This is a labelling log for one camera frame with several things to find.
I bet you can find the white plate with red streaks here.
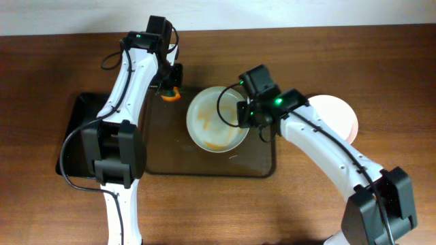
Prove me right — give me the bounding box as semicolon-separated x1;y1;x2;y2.
309;95;358;144

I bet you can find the green and orange sponge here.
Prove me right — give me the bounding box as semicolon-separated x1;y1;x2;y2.
161;86;181;102

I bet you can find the black sponge tray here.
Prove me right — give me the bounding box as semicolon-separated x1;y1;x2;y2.
63;93;109;178

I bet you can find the brown serving tray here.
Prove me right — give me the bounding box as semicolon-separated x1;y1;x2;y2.
142;87;277;178

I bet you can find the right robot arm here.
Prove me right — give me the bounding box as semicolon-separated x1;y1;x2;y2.
237;65;418;244

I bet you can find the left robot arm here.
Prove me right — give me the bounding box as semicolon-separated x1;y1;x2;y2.
80;16;183;244

